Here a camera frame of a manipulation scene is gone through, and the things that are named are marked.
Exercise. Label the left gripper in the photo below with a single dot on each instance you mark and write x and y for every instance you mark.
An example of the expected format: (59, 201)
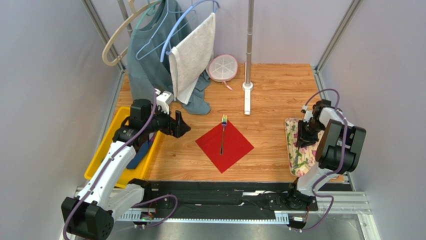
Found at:
(176, 128)

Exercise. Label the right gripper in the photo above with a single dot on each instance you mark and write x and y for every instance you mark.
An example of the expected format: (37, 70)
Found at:
(307, 133)

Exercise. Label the red paper napkin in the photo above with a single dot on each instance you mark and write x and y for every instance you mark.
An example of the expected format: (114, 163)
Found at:
(236, 146)

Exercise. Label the gold spoon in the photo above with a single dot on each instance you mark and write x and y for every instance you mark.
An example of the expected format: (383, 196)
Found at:
(296, 158)

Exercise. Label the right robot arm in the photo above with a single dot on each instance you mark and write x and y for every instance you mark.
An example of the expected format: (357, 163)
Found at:
(324, 139)

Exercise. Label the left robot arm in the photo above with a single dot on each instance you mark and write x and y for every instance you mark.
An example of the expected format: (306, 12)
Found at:
(92, 213)

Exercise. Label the floral tray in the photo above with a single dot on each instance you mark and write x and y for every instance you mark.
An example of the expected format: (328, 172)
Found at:
(307, 156)

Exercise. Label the navy blue cloth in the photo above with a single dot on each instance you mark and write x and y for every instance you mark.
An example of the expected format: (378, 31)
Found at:
(141, 153)

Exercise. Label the yellow plastic bin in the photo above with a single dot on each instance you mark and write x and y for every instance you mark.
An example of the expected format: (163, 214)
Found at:
(141, 171)

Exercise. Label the white towel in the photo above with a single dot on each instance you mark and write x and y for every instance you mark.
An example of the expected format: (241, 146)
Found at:
(190, 58)

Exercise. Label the pink white mesh bag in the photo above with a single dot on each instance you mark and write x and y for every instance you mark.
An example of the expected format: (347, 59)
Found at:
(223, 69)

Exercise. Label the metal rack pole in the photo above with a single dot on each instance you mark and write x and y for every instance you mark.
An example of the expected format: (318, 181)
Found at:
(248, 86)
(125, 16)

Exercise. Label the teal sweatshirt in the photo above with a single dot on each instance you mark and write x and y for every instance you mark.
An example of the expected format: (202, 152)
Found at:
(149, 73)

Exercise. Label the blue hanger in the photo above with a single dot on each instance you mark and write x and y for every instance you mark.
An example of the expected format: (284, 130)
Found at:
(166, 46)

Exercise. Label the left metal rack pole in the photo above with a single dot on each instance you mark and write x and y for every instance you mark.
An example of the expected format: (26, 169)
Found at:
(125, 16)

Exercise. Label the green hanger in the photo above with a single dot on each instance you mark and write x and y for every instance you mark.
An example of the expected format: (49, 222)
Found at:
(152, 7)

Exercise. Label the beige hanger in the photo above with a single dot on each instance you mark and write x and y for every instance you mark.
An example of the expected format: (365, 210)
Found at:
(114, 51)

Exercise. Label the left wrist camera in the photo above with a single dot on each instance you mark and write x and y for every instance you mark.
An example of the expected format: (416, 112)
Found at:
(163, 100)

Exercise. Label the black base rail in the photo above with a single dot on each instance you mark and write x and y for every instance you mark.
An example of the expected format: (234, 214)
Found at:
(211, 200)

